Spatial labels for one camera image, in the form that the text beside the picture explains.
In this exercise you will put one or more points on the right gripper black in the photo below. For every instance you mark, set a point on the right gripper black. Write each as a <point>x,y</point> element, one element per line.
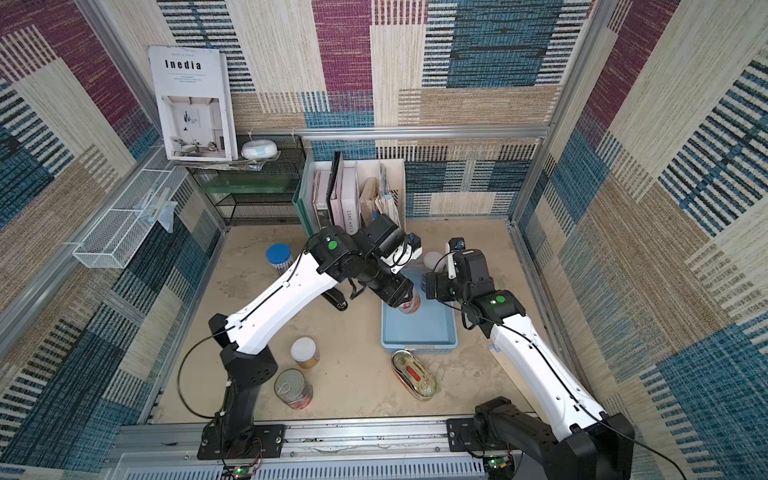
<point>435,285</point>

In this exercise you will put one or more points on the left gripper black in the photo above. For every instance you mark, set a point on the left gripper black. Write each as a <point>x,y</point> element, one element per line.
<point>397,292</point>

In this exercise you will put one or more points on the light blue plastic basket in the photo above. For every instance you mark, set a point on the light blue plastic basket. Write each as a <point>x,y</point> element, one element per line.
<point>430,329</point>

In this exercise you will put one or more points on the pink can white lid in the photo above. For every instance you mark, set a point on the pink can white lid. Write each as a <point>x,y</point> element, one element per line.
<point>412,305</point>

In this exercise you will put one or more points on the oval gold fish tin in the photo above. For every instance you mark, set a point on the oval gold fish tin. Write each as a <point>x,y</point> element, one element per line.
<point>414,376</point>

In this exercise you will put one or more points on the yellow can white lid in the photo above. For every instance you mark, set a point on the yellow can white lid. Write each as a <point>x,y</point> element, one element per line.
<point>304,352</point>

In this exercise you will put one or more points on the silver round pull-tab can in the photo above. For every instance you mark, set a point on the silver round pull-tab can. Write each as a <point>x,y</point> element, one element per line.
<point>293,389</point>

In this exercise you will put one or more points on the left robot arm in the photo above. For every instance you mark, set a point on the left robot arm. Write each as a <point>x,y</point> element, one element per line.
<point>327,259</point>

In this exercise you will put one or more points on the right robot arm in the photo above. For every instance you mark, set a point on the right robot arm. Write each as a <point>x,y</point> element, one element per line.
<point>577,438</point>

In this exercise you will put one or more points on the pink book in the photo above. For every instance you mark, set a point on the pink book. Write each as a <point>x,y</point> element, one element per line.
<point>350,200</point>

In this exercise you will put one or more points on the white file organizer box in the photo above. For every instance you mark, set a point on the white file organizer box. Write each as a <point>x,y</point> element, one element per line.
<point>381,185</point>

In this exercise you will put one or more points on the black stapler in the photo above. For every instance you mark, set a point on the black stapler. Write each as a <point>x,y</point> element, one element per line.
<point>336,298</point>

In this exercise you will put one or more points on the green folder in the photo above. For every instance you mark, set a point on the green folder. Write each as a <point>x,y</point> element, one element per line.
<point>301,199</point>

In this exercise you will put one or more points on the blue-lid cylindrical canister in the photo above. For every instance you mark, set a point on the blue-lid cylindrical canister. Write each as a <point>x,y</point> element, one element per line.
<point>280,257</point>

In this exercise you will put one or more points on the white round device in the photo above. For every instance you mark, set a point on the white round device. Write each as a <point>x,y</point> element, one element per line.
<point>259,150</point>

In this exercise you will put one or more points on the Inedia magazine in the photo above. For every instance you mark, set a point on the Inedia magazine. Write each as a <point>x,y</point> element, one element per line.
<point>193,96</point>

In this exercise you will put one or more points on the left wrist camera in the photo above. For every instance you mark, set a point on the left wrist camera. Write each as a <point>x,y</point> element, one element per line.
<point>410,249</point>

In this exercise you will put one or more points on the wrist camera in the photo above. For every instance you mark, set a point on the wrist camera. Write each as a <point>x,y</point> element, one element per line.
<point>410,249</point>
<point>454,245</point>

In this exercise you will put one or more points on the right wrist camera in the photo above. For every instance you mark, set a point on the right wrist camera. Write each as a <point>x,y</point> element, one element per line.
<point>454,245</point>

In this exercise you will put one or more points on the black wire shelf rack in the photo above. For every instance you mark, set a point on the black wire shelf rack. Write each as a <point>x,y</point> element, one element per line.
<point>263,197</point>

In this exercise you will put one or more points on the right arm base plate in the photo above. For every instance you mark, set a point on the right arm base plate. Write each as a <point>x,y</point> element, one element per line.
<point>463,437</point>

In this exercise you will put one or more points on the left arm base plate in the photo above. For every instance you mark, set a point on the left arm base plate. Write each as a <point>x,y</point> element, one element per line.
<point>264,440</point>

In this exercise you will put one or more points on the white wire basket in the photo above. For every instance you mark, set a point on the white wire basket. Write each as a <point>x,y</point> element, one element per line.
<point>145,203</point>

